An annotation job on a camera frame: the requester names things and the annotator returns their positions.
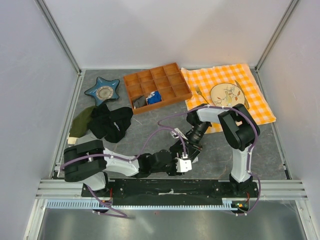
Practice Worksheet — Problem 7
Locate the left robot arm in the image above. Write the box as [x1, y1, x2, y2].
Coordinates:
[60, 140, 193, 197]

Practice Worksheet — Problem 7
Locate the black underwear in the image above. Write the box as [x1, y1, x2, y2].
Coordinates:
[87, 104, 133, 143]

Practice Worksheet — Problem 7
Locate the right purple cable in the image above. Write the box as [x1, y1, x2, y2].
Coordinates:
[157, 105, 262, 216]

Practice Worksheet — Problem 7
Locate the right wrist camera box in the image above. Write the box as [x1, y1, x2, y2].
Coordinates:
[170, 128, 188, 140]

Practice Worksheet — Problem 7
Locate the wooden divided tray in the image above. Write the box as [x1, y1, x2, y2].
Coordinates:
[123, 62, 193, 115]

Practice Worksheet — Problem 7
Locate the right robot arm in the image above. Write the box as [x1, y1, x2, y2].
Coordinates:
[186, 103, 260, 197]

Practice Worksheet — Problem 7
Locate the blue star-shaped dish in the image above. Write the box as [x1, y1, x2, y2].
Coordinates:
[84, 76, 120, 107]

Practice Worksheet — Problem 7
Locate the beige floral plate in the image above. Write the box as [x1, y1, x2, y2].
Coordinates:
[210, 83, 246, 107]

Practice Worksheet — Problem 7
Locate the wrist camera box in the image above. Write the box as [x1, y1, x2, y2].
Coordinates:
[170, 128, 188, 140]
[175, 157, 192, 173]

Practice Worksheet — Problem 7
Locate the grey cable duct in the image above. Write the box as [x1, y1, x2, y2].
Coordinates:
[46, 199, 238, 211]

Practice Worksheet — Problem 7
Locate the blue rolled underwear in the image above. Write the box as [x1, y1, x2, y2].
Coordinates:
[146, 91, 162, 105]

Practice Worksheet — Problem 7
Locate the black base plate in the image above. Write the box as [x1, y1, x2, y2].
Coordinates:
[95, 178, 258, 207]

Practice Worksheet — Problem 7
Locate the gold knife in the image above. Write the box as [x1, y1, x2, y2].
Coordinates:
[234, 80, 251, 110]

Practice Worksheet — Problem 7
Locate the orange checkered cloth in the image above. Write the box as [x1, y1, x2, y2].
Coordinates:
[181, 63, 276, 125]

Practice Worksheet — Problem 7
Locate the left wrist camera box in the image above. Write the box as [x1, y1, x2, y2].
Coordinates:
[175, 157, 192, 173]

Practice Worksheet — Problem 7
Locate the grey rolled underwear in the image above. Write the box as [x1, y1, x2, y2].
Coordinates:
[132, 95, 148, 109]

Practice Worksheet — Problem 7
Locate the olive green underwear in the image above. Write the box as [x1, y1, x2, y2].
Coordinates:
[69, 106, 97, 138]

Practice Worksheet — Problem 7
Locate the gold fork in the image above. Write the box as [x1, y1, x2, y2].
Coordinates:
[194, 85, 209, 105]

